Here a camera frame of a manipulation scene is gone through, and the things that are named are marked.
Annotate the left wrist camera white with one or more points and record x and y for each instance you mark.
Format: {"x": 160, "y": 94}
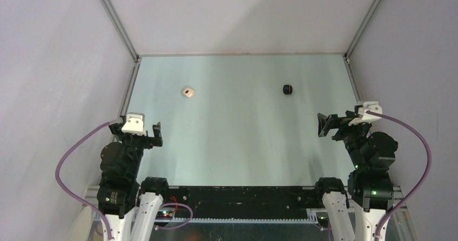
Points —
{"x": 134, "y": 124}

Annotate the beige earbud charging case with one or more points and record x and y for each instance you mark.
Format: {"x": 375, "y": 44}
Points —
{"x": 188, "y": 92}

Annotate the right controller board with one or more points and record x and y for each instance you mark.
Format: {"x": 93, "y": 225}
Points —
{"x": 323, "y": 222}

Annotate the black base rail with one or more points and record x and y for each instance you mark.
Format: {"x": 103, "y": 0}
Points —
{"x": 270, "y": 203}

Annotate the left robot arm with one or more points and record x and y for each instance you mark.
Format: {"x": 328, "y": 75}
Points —
{"x": 129, "y": 208}

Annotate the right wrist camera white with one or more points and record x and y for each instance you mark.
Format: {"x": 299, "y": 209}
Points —
{"x": 366, "y": 112}

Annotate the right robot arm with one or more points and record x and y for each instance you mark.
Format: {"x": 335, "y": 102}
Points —
{"x": 359, "y": 210}

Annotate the controller board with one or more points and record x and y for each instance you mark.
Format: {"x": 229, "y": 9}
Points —
{"x": 323, "y": 222}
{"x": 165, "y": 215}

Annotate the left controller board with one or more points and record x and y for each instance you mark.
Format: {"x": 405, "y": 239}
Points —
{"x": 165, "y": 215}

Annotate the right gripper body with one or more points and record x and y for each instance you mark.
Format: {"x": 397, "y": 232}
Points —
{"x": 352, "y": 135}

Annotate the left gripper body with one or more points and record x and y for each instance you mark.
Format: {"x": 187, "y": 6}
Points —
{"x": 135, "y": 143}

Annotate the black earbud charging case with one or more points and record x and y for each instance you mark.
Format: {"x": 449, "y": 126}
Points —
{"x": 287, "y": 89}

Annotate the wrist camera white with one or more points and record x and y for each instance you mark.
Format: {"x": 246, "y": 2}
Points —
{"x": 366, "y": 112}
{"x": 134, "y": 124}

